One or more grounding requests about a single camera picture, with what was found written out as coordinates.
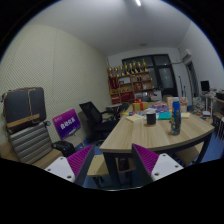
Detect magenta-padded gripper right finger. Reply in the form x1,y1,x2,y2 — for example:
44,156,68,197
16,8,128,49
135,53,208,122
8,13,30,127
130,143,185,187

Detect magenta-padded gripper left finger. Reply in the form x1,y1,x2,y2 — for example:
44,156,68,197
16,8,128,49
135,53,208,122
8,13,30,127
44,143,98,188

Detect blue white-capped drink bottle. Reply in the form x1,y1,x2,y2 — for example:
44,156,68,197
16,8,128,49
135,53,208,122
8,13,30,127
170,96,183,136

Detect black bag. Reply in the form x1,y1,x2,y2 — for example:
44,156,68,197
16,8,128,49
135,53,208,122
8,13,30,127
51,140,77,158

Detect light wooden bench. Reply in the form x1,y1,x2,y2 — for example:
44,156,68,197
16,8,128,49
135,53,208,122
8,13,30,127
0,141,85,170

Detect purple sign board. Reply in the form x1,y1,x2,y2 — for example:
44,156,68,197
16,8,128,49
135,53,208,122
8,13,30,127
52,108,82,140

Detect black mug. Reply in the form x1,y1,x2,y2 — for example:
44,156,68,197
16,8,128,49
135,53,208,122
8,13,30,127
145,109,158,127

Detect small pale yellow notebook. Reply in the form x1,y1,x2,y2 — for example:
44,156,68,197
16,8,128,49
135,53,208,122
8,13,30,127
125,113,145,123

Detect black office chair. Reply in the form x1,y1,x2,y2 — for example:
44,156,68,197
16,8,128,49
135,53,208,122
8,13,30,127
78,101,118,141

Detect teal notebook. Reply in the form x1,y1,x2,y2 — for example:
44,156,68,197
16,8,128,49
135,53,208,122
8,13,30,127
157,111,172,121

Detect yellow gift box red ribbon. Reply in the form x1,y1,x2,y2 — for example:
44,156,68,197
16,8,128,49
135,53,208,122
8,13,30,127
132,98,150,112

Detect upright card stand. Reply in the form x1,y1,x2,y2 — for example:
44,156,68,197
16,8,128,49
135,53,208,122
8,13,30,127
165,95,174,112

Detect pink flowers in white pot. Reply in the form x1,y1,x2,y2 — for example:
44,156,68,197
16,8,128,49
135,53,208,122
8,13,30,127
178,96,190,113

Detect wooden shelf unit with trophies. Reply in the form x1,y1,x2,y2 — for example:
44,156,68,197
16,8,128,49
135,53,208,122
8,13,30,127
107,59,156,105

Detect black framed glass door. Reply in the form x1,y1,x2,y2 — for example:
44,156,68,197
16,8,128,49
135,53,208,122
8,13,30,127
121,54,179,98

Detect computer monitor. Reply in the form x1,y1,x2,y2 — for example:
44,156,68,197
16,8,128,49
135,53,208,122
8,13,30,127
199,80,211,93

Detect black suitcase with tan straps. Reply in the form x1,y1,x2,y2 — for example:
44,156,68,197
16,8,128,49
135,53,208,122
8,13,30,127
1,87,47,134

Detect white wall air conditioner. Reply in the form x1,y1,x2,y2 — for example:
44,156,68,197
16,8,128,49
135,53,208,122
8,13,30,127
180,48,193,62

